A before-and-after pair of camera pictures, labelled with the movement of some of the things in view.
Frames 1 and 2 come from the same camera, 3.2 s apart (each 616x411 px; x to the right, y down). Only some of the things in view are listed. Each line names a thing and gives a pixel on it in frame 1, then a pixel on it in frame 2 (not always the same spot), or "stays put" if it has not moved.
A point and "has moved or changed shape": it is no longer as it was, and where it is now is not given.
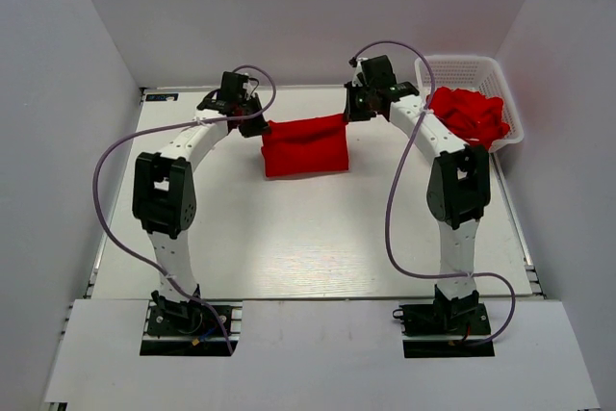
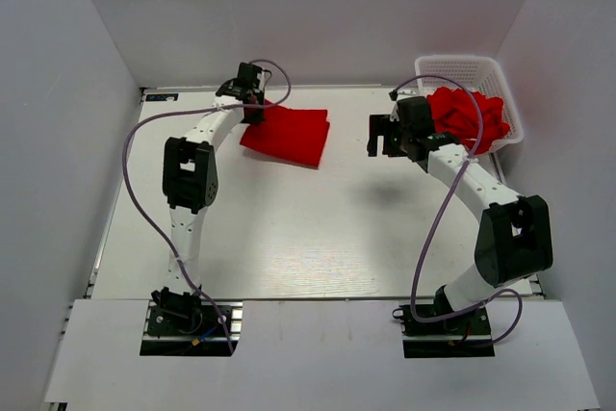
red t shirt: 312,145 has moved or changed shape
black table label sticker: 161,96 stays put
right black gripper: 352,113 → 379,126
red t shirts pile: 476,119 stays put
